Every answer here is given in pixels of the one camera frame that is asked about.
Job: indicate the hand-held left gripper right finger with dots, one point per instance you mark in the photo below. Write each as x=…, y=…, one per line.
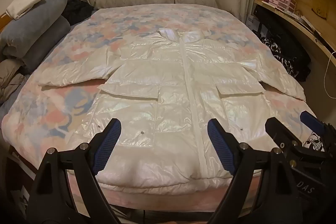
x=220, y=145

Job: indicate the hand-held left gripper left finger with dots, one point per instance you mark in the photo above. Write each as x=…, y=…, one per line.
x=108, y=144

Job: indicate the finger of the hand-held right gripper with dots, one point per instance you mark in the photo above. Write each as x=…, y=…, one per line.
x=311, y=120
x=275, y=129

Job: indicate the white shiny puffer jacket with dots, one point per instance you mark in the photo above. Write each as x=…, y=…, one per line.
x=157, y=77

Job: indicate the floral pastel bedspread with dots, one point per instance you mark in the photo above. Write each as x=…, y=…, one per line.
x=65, y=98

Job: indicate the black and white patterned cloth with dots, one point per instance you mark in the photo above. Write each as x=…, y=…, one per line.
x=278, y=52

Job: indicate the small wooden ornament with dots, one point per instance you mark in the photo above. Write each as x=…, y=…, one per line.
x=319, y=12

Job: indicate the white cardboard box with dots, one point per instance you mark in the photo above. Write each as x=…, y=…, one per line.
x=251, y=22

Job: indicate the beige crumpled duvet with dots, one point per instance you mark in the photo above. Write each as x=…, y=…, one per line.
x=10, y=77

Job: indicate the grey rolled blanket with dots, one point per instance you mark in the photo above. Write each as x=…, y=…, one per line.
x=39, y=29

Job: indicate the black fuzzy cloth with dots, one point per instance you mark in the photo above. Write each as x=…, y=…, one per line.
x=76, y=10

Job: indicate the white folded cloth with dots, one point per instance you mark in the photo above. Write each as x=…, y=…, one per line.
x=23, y=2

